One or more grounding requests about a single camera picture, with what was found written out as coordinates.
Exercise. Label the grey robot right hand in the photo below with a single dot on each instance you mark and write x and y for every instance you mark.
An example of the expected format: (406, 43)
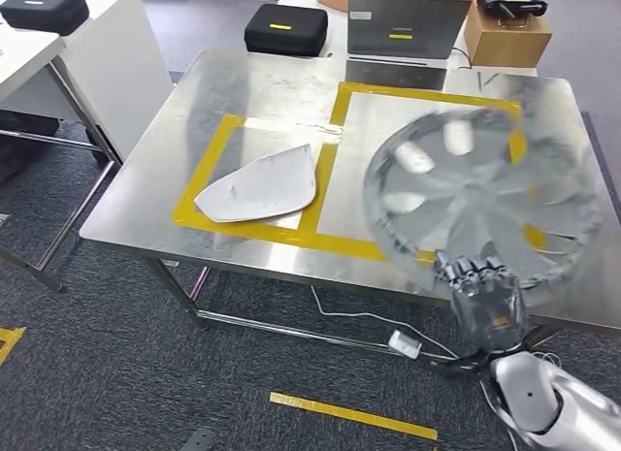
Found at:
(489, 313)

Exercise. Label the silver plastic wheel hubcap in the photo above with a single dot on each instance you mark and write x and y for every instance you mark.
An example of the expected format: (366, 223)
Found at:
(485, 197)

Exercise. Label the yellow table tape outline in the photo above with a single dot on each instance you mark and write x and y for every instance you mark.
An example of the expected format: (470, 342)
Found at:
(412, 93)

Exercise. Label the brown cardboard box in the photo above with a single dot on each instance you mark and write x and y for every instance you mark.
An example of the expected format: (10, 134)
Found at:
(505, 43)

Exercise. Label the grey laptop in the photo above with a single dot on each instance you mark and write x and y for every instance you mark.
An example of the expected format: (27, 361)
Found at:
(407, 24)

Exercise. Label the black antenna device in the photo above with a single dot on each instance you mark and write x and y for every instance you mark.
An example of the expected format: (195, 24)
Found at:
(511, 3)

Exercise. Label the white plastic mirror cover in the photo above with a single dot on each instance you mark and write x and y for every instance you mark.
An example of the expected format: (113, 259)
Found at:
(262, 188)

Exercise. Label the white desk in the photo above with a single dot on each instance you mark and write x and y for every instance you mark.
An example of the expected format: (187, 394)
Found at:
(337, 30)

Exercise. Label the purple metal bar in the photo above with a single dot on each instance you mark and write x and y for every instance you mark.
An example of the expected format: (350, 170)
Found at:
(199, 282)

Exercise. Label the black zip case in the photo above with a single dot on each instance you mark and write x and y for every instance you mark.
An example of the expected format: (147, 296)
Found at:
(286, 30)
(44, 8)

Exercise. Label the grey floor power socket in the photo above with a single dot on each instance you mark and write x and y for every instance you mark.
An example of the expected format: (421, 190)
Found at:
(171, 263)

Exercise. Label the white side panel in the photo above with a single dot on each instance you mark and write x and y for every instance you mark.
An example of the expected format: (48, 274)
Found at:
(121, 62)

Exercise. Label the grey floor outlet plate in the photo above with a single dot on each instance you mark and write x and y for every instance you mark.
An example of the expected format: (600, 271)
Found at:
(4, 219)

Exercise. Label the black camera bracket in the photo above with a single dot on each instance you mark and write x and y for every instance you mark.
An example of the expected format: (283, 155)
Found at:
(461, 366)

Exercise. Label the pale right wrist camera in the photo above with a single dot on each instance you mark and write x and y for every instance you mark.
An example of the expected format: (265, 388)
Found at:
(405, 344)

